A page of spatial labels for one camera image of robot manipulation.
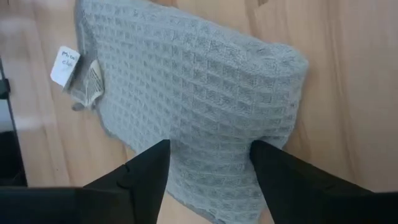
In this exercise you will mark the white handwritten towel tag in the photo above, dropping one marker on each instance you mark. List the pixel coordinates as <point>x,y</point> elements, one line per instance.
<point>65,66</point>

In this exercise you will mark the black aluminium table frame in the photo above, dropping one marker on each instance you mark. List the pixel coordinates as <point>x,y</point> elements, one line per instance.
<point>11,155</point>

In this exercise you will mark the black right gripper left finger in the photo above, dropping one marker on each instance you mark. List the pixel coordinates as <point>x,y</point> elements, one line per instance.
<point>124,196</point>

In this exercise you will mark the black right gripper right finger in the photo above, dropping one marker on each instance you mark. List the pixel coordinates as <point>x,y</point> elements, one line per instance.
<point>304,193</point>

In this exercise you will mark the grey waffle microfiber towel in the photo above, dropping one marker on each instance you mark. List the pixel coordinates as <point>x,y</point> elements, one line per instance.
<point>192,81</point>

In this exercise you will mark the white printed care label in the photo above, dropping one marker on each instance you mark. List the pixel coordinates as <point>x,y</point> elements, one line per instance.
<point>94,82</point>

